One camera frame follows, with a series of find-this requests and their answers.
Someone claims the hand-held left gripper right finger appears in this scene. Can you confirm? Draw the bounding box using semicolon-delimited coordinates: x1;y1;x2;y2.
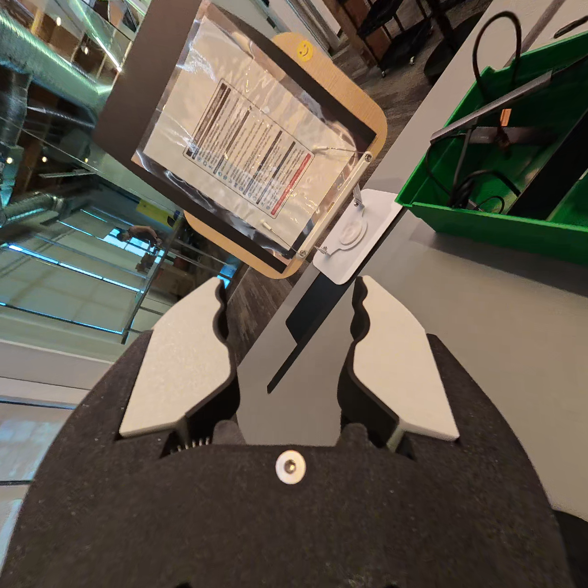
338;275;461;453

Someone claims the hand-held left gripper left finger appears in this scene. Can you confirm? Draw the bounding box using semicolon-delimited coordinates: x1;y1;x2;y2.
118;277;243;445

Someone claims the green plastic bin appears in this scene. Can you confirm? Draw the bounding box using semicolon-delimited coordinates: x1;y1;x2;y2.
395;30;588;267

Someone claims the thin black gold-plug cable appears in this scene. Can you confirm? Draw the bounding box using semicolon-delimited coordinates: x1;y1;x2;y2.
425;108;522;214

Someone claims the black hub cable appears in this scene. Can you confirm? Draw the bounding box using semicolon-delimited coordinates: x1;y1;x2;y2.
472;11;523;92

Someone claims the clear acrylic sign holder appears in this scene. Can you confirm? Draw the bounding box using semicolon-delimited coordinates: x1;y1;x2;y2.
131;0;375;260

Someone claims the printed instruction sheet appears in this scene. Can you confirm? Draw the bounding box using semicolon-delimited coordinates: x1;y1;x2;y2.
138;18;364;249

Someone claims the wooden sign board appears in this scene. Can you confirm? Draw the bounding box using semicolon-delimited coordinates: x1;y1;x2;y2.
183;32;389;279

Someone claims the black floor lamp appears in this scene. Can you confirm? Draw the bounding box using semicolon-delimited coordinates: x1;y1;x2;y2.
422;0;466;86

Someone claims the black utility cart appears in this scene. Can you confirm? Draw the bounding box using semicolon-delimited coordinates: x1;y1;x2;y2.
356;0;435;78

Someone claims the glass window wall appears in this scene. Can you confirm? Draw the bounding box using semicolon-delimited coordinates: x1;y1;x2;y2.
0;115;244;345

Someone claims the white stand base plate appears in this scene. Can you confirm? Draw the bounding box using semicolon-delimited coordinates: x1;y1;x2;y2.
312;184;405;285

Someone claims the silver round ventilation duct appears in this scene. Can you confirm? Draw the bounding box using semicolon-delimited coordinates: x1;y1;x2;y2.
0;9;113;115

